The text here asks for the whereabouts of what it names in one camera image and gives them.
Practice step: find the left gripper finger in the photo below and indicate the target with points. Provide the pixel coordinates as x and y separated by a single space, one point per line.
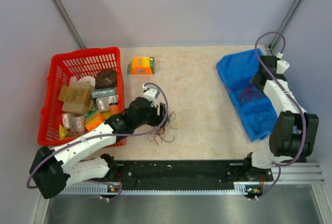
160 126
162 110

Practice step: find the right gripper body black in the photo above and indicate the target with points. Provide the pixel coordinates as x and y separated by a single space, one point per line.
253 80

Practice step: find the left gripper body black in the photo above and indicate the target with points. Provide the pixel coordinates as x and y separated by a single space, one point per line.
148 119

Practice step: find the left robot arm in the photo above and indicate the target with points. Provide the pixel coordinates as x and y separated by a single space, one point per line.
55 168

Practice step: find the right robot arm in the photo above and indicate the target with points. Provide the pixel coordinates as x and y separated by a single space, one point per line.
293 136

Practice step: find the teal flat packet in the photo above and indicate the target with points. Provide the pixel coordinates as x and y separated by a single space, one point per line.
104 92

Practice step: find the orange yellow box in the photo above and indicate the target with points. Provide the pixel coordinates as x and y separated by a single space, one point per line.
141 66

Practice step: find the brown round cake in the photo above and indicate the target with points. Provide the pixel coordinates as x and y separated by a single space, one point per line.
106 79

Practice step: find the blue plastic divided bin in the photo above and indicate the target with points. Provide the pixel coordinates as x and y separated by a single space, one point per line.
254 109

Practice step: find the brown cardboard box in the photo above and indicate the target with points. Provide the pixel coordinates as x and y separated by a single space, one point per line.
76 98

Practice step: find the pink wrapped snack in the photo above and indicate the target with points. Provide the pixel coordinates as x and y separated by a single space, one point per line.
74 123

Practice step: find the red plastic basket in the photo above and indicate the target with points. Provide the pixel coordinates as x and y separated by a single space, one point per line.
79 63

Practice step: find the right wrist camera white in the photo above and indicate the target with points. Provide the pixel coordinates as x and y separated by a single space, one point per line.
281 64

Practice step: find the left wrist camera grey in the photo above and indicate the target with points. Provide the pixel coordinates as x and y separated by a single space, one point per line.
151 94

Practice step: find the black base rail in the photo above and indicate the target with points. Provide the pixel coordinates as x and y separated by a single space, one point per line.
185 174

